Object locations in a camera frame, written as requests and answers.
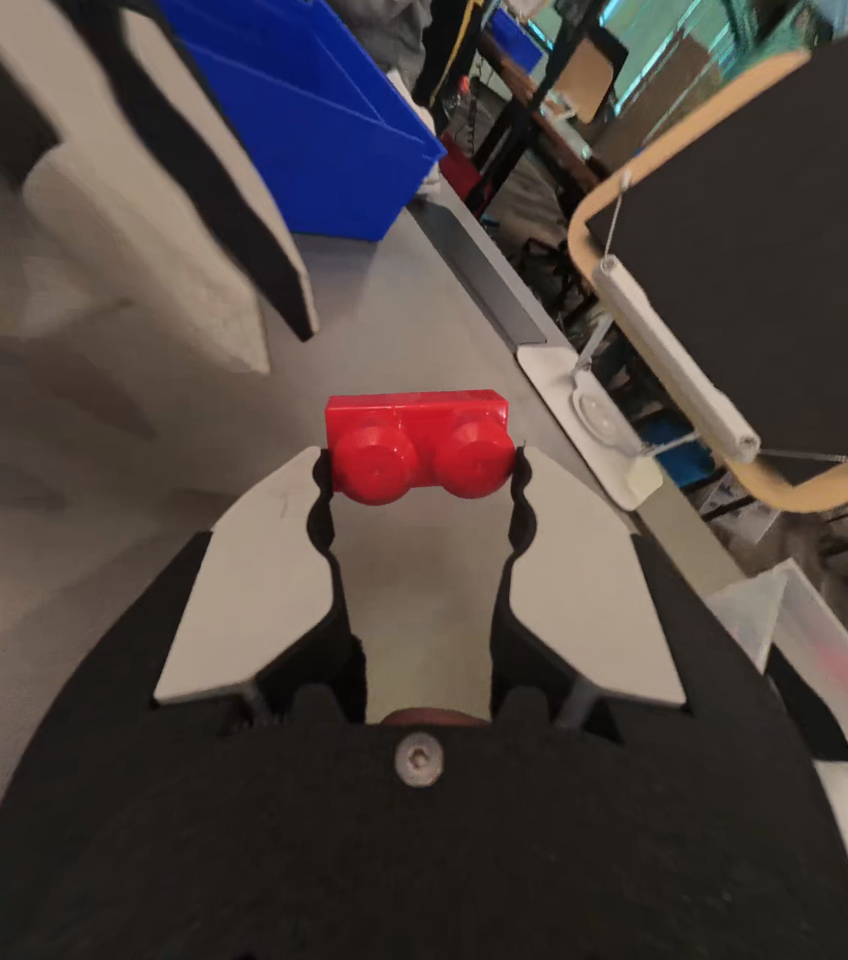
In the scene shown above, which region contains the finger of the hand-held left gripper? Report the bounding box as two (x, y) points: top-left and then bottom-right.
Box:
(22, 0), (320, 376)
(0, 0), (65, 189)

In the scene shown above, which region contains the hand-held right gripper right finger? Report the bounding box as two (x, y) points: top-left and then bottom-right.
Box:
(490, 446), (688, 725)

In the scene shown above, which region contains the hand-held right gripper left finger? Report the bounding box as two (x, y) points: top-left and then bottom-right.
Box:
(152, 446), (367, 725)

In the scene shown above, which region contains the blue plastic bin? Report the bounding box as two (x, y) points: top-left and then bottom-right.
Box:
(152, 0), (448, 243)

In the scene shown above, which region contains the red two-stud block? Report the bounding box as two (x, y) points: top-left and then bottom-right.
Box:
(324, 390), (517, 506)

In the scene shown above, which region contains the grey desk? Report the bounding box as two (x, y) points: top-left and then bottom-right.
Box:
(0, 135), (751, 871)

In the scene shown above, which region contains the clear plastic storage box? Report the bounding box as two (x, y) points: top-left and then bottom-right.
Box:
(705, 558), (848, 759)

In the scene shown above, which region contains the red bin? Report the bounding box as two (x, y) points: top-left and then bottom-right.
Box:
(439, 135), (487, 202)

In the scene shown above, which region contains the black office chair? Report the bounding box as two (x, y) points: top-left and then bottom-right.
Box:
(412, 0), (487, 106)

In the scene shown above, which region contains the black panel with wooden edge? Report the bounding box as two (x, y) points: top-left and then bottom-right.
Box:
(566, 7), (848, 515)

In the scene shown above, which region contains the wooden-backed chair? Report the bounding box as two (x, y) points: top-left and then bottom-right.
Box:
(565, 36), (631, 127)

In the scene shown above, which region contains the white panel bracket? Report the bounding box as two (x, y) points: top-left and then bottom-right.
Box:
(590, 255), (763, 466)

